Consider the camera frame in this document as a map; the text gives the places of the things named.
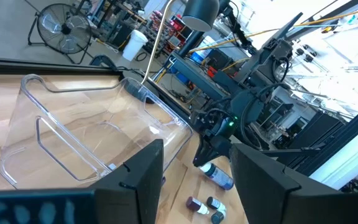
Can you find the white plastic bucket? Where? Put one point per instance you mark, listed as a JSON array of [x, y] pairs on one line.
[[134, 45]]

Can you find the black floor fan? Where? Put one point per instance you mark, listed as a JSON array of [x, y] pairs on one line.
[[64, 29]]

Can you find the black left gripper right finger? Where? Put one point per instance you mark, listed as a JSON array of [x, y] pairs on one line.
[[259, 186]]

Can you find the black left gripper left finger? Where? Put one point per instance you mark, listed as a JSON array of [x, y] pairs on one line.
[[135, 193]]

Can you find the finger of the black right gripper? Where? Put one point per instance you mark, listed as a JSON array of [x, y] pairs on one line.
[[204, 154], [221, 148]]

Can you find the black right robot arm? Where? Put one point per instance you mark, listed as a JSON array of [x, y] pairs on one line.
[[249, 105]]

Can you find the small red food coloring bottle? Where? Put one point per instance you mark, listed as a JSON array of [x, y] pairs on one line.
[[194, 203]]

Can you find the grey side desk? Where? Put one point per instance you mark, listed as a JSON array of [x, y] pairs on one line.
[[197, 74]]

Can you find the clear plastic bin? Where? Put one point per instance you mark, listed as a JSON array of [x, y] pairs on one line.
[[73, 124]]

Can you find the black aluminium table frame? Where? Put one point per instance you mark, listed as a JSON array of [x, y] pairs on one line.
[[42, 67]]

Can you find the large purple food coloring bottle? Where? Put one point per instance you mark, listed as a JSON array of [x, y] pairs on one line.
[[217, 176]]

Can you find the small dark food coloring bottle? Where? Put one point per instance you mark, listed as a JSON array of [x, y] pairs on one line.
[[217, 217], [213, 202]]

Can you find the red storage rack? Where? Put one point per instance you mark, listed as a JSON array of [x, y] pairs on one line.
[[174, 28]]

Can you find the black desk lamp brass pole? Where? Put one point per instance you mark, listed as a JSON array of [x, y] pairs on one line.
[[200, 12]]

